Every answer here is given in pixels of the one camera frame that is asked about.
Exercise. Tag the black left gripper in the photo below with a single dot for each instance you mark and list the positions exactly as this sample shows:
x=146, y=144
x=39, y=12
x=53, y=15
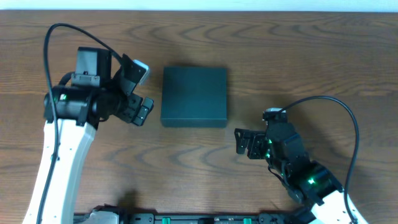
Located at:
x=131, y=107

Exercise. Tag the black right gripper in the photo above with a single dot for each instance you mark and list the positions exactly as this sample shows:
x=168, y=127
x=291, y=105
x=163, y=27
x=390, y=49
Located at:
x=259, y=144

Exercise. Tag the dark green box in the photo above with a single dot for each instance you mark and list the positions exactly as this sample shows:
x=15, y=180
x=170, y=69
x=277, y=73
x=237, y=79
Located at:
x=194, y=97

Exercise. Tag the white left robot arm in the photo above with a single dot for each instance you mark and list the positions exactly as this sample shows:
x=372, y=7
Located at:
x=73, y=110

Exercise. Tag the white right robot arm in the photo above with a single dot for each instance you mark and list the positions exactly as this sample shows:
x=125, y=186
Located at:
x=306, y=181

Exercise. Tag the black mounting rail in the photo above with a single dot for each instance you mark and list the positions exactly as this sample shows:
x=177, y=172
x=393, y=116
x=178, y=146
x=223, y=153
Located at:
x=111, y=214

